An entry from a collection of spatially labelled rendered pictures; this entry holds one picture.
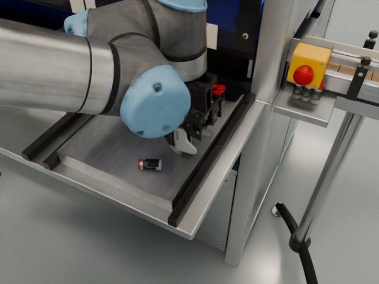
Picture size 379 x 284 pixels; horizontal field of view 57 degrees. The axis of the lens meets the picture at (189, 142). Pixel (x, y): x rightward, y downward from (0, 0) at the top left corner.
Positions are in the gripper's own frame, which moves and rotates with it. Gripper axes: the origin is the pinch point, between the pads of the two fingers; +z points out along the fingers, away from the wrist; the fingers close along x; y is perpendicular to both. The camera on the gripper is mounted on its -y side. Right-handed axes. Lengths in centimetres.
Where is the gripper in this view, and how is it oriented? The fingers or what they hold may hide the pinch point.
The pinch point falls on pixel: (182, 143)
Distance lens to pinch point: 73.1
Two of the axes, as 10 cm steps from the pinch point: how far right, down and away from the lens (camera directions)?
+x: 5.5, -6.6, 5.2
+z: 0.6, 6.5, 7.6
